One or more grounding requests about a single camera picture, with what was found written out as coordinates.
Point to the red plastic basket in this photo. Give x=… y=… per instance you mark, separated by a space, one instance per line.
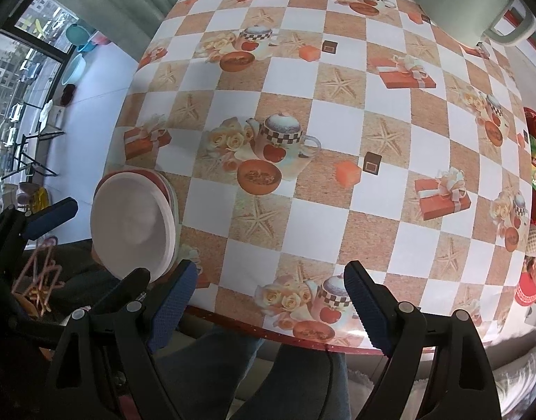
x=528 y=291

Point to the checkered printed tablecloth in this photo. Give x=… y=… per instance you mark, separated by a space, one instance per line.
x=294 y=83

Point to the white plate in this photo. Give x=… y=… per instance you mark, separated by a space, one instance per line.
x=128 y=227
x=172 y=238

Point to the window with dark frame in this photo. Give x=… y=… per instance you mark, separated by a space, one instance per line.
x=14 y=65

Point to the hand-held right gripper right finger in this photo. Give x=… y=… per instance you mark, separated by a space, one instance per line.
x=368 y=310

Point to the red plastic basin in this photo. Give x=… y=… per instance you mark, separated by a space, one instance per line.
x=100 y=39

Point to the person's trouser legs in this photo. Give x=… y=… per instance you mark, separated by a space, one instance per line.
x=294 y=385

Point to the pale green plate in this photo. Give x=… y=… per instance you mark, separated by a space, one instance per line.
x=177 y=223

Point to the dark small bowl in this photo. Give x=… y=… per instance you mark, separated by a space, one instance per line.
x=68 y=94

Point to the black folding rack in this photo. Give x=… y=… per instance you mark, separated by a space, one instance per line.
x=40 y=135

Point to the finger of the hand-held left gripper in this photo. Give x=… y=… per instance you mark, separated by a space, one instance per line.
x=123 y=288
x=53 y=216

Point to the light blue plastic basin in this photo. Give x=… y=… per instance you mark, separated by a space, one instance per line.
x=73 y=70

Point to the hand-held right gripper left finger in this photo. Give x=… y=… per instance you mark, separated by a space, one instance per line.
x=171 y=310

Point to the red snack tray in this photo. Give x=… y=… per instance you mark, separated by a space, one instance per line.
x=530 y=118

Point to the bundle of pink hangers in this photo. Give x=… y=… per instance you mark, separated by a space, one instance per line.
x=36 y=288

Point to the white cloth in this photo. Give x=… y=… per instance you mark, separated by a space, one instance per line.
x=47 y=111

